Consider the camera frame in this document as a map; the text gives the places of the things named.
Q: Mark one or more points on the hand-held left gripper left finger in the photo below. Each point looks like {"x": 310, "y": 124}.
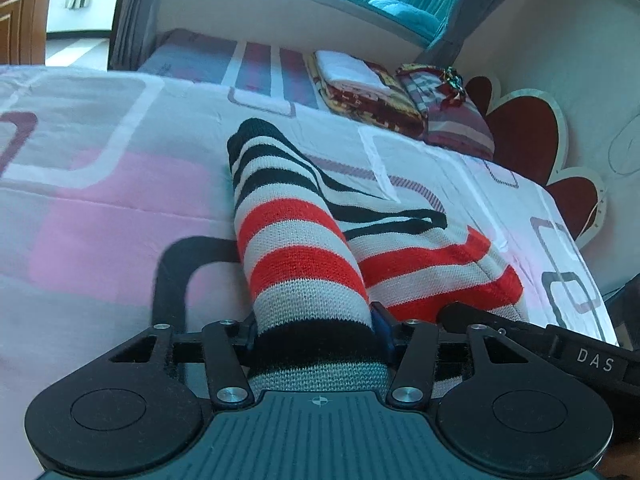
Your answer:
{"x": 222, "y": 360}

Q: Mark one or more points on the white folded cloth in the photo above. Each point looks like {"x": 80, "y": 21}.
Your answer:
{"x": 350, "y": 70}

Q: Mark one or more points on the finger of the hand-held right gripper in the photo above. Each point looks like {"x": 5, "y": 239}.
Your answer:
{"x": 520, "y": 327}

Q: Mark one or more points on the maroon plaid pillow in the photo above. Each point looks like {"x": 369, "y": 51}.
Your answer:
{"x": 460, "y": 125}

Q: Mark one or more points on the pink grey patterned bed quilt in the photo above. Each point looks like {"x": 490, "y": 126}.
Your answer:
{"x": 100, "y": 210}

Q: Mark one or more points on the red white petal headboard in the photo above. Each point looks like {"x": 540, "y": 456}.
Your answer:
{"x": 525, "y": 130}

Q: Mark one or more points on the red white black striped sweater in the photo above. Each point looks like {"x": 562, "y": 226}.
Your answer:
{"x": 300, "y": 260}

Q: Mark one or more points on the teal fluffy cloth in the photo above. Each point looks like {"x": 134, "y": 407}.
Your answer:
{"x": 405, "y": 12}

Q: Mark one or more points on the brown wooden door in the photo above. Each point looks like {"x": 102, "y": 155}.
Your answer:
{"x": 22, "y": 10}

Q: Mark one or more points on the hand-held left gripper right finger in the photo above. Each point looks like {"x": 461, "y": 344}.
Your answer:
{"x": 382, "y": 330}

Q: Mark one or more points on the red yellow folded blanket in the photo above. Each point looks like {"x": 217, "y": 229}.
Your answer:
{"x": 370, "y": 105}

